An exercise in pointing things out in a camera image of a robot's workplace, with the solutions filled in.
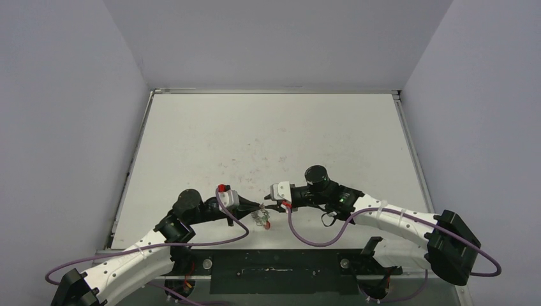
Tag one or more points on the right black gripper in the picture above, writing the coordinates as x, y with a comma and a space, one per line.
297, 198

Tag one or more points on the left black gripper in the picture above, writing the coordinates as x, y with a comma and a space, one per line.
245, 207

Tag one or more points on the large keyring with red sleeve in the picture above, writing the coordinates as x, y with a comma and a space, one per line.
261, 218

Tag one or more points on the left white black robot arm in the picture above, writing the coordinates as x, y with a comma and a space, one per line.
151, 256

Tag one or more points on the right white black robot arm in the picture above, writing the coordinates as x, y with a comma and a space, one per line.
441, 243

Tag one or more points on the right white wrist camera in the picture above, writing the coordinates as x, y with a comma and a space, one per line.
283, 189

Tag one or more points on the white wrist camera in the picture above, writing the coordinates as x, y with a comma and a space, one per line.
227, 198
283, 189

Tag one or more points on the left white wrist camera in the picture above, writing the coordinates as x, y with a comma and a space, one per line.
227, 198

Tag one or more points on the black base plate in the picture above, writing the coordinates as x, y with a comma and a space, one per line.
274, 271

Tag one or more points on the aluminium frame rail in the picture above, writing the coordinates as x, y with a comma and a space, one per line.
406, 274

